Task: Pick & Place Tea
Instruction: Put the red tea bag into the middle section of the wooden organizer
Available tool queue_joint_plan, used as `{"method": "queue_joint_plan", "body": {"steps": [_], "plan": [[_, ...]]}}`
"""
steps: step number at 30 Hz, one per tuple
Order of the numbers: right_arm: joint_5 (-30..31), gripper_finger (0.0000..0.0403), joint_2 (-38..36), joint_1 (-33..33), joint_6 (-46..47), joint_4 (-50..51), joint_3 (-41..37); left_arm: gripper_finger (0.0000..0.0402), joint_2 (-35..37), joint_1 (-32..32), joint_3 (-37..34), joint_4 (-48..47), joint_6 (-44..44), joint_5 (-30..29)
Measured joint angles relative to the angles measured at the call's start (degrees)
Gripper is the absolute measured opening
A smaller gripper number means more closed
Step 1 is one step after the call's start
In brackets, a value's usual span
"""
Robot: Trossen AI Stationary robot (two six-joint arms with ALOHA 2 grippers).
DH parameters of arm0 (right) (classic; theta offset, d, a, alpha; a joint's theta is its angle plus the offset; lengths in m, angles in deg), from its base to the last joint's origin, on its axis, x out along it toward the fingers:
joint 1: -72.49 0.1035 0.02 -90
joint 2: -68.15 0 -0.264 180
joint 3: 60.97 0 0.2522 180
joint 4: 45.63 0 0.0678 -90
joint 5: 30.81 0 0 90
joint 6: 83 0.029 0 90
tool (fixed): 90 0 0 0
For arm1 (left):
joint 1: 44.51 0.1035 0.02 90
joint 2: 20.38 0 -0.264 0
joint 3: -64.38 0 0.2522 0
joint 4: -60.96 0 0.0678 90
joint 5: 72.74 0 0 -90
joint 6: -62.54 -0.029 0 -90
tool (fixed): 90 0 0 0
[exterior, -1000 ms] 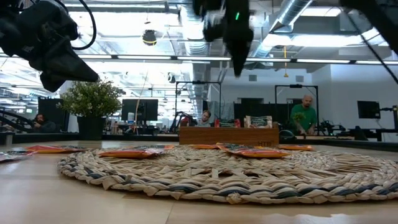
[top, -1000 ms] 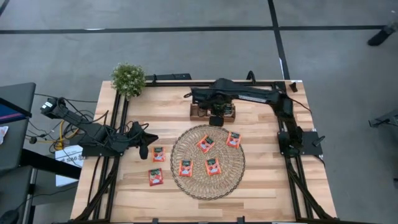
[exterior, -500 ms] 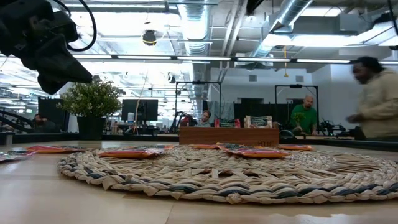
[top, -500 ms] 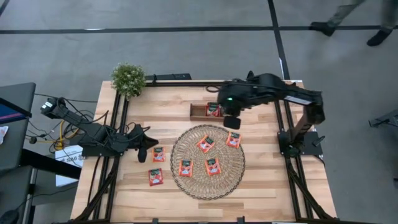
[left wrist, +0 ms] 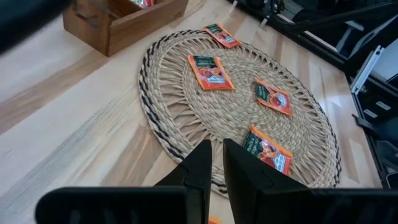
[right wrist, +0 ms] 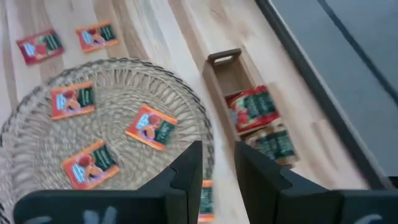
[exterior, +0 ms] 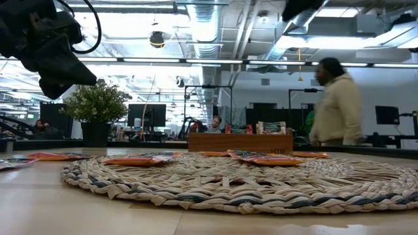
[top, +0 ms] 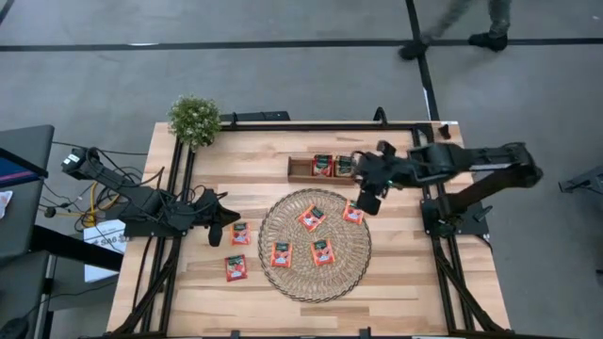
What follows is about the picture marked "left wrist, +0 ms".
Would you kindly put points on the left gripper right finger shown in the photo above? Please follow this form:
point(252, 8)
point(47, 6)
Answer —
point(245, 177)

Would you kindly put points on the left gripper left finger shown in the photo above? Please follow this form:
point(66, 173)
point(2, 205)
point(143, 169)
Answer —
point(200, 174)

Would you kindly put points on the round woven placemat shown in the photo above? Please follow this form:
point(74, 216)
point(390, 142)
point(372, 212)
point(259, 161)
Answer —
point(236, 109)

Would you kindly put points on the wooden compartment box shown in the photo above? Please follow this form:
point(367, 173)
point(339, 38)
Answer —
point(140, 34)

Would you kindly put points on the silver aluminium profile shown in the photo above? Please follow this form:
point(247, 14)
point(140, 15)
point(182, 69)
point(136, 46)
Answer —
point(367, 70)

